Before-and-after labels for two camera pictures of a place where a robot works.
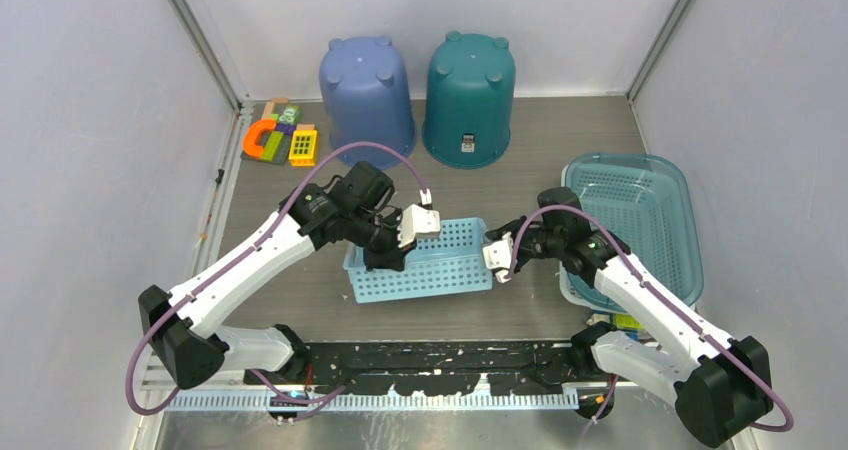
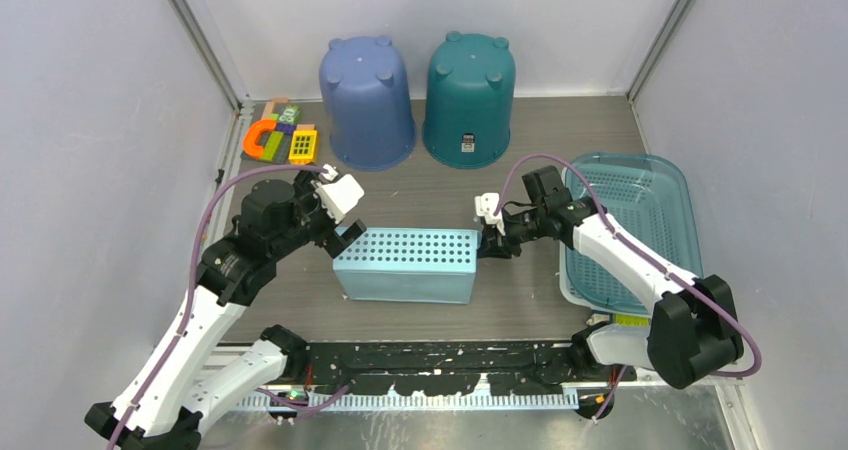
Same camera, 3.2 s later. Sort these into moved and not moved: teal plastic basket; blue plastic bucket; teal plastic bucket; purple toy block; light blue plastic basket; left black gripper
Moved: light blue plastic basket; left black gripper
Not moved: teal plastic basket; purple toy block; blue plastic bucket; teal plastic bucket
